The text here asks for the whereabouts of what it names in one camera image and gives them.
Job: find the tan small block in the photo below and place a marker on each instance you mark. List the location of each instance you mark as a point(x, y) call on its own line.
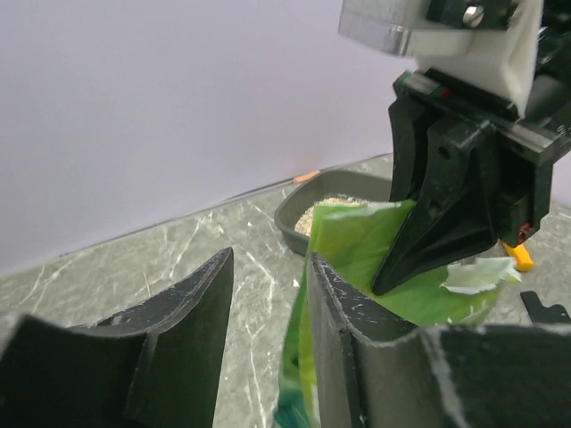
point(306, 177)

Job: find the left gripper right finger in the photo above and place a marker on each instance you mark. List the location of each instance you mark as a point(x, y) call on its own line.
point(375, 369)

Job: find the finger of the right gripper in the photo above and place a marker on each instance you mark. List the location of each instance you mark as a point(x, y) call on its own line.
point(453, 217)
point(410, 121)

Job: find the green litter bag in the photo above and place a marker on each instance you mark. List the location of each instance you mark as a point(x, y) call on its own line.
point(354, 237)

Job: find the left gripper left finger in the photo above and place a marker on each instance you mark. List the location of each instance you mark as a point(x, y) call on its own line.
point(156, 364)

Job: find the yellow plastic scoop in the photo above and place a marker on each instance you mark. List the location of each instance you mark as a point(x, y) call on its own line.
point(521, 257)

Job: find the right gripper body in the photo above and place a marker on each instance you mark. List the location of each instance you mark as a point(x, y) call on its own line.
point(529, 146)

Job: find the black bag clip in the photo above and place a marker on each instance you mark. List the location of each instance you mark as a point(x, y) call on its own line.
point(540, 314)

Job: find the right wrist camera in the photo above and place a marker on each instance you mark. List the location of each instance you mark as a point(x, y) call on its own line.
point(490, 45)

